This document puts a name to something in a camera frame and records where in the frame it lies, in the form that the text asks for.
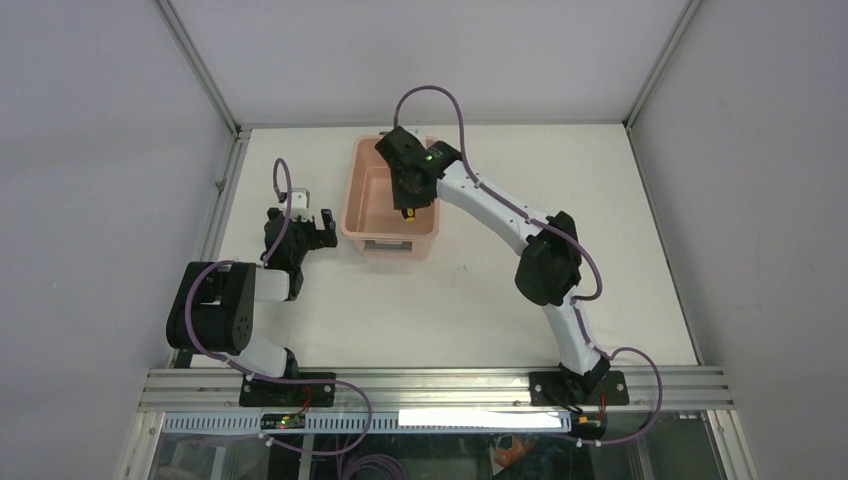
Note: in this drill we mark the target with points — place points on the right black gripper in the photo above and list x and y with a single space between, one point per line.
401 200

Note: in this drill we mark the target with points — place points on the pink plastic bin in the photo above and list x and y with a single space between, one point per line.
369 219

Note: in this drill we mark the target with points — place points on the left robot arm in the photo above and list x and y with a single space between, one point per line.
213 310

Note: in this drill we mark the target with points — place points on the yellow black screwdriver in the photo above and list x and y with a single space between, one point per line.
410 214

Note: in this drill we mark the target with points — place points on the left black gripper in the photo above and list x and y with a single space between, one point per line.
319 238

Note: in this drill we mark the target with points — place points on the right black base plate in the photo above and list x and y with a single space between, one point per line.
549 388

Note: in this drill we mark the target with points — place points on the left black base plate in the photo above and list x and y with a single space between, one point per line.
318 391

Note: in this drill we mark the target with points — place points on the slotted cable duct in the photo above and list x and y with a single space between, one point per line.
405 421

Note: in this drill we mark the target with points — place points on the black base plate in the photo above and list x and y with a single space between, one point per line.
318 391
549 388

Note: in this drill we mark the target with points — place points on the aluminium front rail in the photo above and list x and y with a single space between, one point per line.
671 388

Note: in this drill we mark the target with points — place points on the orange object under table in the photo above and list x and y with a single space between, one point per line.
507 449

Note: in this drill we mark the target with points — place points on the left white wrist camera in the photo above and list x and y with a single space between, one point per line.
299 198

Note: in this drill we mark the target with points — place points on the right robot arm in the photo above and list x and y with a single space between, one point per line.
550 255

